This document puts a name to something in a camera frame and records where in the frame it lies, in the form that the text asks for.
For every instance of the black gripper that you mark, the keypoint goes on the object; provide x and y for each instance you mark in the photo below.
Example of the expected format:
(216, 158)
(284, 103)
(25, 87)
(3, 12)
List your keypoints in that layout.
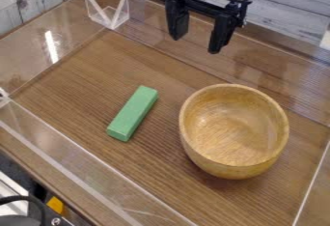
(178, 18)

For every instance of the green rectangular block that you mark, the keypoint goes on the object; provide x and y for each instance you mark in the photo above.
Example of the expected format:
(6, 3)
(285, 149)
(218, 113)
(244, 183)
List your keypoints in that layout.
(133, 113)

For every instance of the brown wooden bowl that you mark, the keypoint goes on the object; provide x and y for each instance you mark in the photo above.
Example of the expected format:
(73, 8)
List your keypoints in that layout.
(234, 130)

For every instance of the yellow tag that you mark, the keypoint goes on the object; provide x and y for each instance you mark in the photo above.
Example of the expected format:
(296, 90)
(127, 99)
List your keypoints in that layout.
(57, 205)

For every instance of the clear acrylic corner bracket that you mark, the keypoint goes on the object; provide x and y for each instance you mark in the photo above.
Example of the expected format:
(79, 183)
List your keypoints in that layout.
(109, 17)

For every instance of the clear acrylic left wall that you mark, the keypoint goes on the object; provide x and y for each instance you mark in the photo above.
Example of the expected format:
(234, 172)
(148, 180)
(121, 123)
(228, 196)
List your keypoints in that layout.
(42, 42)

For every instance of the clear acrylic wall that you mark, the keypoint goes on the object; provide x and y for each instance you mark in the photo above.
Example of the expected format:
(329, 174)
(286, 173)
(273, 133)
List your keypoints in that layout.
(42, 42)
(107, 198)

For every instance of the clear acrylic front wall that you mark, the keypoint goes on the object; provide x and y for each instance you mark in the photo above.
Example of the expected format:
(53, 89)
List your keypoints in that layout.
(107, 198)

